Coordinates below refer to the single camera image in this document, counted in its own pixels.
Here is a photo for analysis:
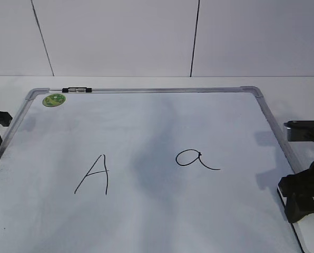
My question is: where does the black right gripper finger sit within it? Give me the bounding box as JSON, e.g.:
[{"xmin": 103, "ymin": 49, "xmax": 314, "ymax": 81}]
[{"xmin": 284, "ymin": 193, "xmax": 314, "ymax": 223}]

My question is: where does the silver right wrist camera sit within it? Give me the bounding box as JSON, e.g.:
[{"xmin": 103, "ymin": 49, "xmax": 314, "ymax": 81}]
[{"xmin": 284, "ymin": 121, "xmax": 314, "ymax": 142}]

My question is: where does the white whiteboard eraser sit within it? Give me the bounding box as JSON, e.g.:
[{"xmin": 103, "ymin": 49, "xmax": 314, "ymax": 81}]
[{"xmin": 277, "ymin": 181, "xmax": 314, "ymax": 253}]

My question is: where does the white whiteboard with grey frame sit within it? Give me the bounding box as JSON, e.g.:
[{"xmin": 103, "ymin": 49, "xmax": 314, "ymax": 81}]
[{"xmin": 0, "ymin": 86, "xmax": 301, "ymax": 252}]

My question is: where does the round green magnet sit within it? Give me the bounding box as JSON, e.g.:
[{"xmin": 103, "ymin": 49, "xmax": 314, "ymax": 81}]
[{"xmin": 42, "ymin": 94, "xmax": 66, "ymax": 108}]

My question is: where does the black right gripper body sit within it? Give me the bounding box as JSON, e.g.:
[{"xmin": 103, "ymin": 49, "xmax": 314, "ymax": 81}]
[{"xmin": 278, "ymin": 161, "xmax": 314, "ymax": 197}]

